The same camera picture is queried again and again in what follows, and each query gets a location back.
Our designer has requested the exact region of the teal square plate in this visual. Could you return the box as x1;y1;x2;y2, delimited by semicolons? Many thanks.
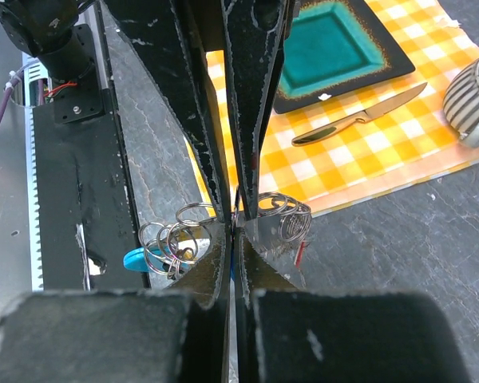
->
274;1;415;114

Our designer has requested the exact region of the orange checkered cloth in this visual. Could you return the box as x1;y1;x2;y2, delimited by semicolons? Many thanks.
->
185;0;479;219

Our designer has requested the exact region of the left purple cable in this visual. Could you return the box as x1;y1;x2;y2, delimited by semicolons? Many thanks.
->
0;67;29;143

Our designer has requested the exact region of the grey cable duct rail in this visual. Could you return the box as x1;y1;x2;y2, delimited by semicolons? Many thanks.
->
22;53;47;291

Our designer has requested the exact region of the gold knife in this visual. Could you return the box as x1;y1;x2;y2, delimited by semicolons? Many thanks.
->
291;82;428;147

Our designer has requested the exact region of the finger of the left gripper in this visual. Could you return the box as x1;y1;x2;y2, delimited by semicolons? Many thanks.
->
105;1;231;222
220;1;295;219

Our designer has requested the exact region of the striped grey mug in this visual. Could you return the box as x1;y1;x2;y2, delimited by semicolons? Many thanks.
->
442;58;479;148

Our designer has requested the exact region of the blue carabiner tag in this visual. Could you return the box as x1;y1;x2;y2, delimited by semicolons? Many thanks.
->
123;247;170;273

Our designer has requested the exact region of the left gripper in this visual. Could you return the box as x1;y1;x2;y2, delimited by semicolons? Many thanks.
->
0;0;104;124

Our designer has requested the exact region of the small blue key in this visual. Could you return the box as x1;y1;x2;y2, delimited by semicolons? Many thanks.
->
230;187;240;281

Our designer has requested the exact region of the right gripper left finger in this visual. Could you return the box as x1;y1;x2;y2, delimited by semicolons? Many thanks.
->
0;222;232;382

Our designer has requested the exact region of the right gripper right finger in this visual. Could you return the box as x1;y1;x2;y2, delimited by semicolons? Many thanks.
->
234;228;470;382

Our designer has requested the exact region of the keyring with keys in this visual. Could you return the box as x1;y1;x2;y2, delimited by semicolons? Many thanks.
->
138;191;312;280

